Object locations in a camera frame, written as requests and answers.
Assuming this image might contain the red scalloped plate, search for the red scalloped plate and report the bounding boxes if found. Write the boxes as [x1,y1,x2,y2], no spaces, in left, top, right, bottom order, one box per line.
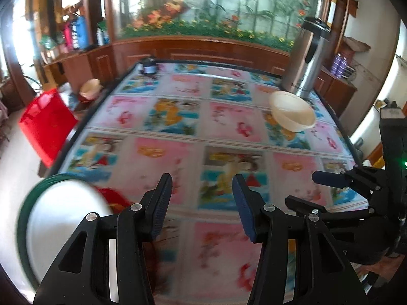
[97,187,131,214]

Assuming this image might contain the cream plastic bowl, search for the cream plastic bowl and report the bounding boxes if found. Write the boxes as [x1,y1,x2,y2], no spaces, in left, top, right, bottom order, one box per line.
[269,91,317,133]

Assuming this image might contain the white round plate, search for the white round plate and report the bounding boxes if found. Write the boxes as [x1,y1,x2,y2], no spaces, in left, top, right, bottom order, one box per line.
[25,178,112,283]

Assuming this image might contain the green plastic basin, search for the green plastic basin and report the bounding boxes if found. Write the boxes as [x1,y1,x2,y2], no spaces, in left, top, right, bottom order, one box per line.
[16,174,85,290]

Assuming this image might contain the purple spray cans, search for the purple spray cans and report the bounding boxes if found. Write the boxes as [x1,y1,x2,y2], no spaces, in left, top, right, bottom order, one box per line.
[330,53,347,79]

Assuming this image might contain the colourful fruit print tablecloth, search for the colourful fruit print tablecloth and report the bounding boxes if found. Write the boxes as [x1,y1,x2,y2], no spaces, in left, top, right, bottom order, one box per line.
[60,63,367,304]

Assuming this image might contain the stainless steel thermos jug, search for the stainless steel thermos jug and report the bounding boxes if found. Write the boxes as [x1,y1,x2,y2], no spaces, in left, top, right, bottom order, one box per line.
[280,17,330,99]

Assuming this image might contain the red paper bag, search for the red paper bag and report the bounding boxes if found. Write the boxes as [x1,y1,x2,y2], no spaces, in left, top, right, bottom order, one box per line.
[19,89,78,167]

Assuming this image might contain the beige bowl on stool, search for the beige bowl on stool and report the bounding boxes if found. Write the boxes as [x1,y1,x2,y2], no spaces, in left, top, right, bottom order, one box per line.
[79,79,103,102]

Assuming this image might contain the small black jar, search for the small black jar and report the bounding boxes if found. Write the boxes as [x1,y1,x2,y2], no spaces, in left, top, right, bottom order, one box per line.
[139,56,158,77]

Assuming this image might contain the blue water bottle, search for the blue water bottle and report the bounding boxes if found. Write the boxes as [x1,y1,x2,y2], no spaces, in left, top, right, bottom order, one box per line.
[72,16,89,50]

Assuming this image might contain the wooden cabinet with mural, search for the wooden cabinet with mural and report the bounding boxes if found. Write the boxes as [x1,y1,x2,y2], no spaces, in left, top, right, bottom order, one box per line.
[25,0,357,88]

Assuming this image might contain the pink bottle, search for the pink bottle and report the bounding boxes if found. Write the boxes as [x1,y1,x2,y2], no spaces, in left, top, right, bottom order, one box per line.
[63,24,73,51]

